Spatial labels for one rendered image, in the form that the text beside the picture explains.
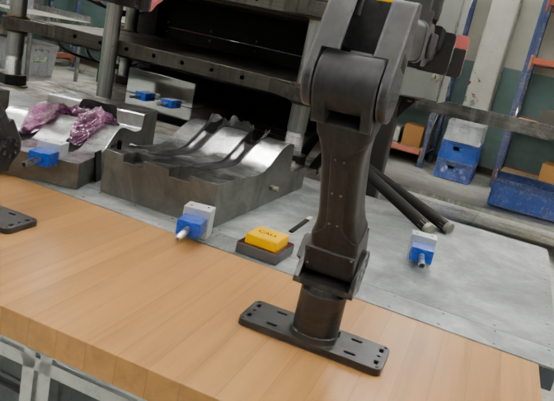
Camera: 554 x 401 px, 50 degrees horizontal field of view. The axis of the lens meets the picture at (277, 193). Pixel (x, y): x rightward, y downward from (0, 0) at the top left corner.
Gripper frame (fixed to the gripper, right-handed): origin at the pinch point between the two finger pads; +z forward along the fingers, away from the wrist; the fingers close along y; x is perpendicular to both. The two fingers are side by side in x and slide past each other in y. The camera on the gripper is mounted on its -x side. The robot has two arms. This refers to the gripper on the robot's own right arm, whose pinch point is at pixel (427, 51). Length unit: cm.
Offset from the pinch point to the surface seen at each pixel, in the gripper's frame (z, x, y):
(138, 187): -11, 37, 47
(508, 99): 658, 16, -18
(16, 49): 67, 27, 155
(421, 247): 4.5, 35.9, -8.0
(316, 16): 60, -5, 41
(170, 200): -12, 37, 39
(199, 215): -18.0, 36.0, 29.1
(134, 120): 21, 31, 71
